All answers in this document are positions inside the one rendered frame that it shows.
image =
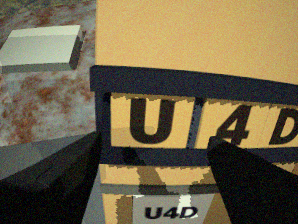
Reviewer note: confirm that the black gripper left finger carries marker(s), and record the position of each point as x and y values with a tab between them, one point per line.
55	190

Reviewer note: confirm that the white paper ticket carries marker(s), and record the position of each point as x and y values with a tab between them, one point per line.
164	209

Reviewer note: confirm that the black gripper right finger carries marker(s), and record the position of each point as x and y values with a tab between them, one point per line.
253	191

